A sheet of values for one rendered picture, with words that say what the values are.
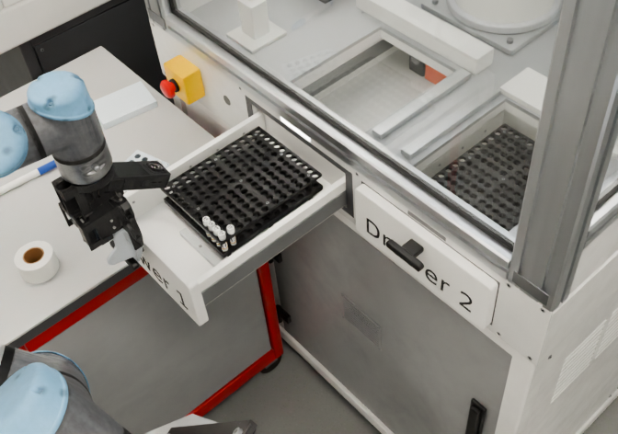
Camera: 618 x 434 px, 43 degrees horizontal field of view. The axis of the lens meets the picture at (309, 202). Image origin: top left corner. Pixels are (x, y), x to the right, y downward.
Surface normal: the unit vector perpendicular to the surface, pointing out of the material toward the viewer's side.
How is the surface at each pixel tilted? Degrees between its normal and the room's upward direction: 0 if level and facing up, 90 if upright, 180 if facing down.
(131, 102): 0
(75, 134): 90
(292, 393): 0
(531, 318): 90
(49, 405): 44
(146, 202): 90
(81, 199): 90
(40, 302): 0
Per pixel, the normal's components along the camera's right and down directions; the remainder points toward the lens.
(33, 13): 0.66, 0.53
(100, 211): -0.07, -0.67
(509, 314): -0.75, 0.52
